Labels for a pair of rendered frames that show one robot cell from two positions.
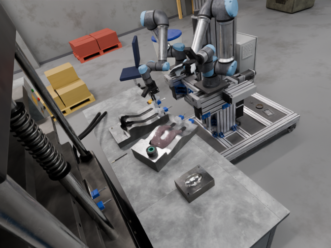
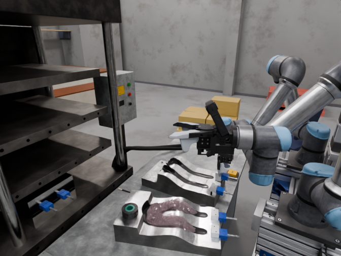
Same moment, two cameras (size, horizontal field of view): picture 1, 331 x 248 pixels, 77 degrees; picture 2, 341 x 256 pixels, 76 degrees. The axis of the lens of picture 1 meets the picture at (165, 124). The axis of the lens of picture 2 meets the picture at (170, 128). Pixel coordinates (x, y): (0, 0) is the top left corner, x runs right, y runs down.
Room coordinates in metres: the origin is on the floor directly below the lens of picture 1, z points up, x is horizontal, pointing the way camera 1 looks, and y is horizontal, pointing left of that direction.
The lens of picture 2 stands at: (0.65, -0.62, 1.71)
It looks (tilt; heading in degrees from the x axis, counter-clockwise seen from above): 22 degrees down; 49
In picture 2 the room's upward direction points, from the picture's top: straight up
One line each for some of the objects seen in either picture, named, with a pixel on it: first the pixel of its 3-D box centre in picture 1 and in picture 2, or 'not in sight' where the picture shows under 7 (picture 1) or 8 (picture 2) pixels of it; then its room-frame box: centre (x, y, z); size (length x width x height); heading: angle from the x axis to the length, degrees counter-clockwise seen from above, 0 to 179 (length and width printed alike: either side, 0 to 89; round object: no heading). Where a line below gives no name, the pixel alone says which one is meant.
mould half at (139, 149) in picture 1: (166, 139); (170, 219); (1.21, 0.02, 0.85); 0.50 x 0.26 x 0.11; 129
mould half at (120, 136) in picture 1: (137, 121); (183, 177); (1.51, 0.24, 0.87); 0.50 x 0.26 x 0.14; 112
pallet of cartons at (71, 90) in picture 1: (56, 92); (209, 117); (3.81, 1.87, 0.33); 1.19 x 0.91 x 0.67; 106
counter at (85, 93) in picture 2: not in sight; (75, 104); (2.14, 4.37, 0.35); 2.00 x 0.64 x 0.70; 16
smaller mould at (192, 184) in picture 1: (194, 182); not in sight; (0.77, -0.08, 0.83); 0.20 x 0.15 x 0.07; 112
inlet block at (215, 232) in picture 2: (191, 120); (225, 234); (1.34, -0.22, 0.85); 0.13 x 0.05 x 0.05; 129
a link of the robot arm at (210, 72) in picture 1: (205, 67); (261, 163); (1.27, -0.35, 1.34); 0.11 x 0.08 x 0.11; 43
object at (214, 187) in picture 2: (166, 108); (222, 191); (1.55, -0.04, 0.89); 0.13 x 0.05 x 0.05; 112
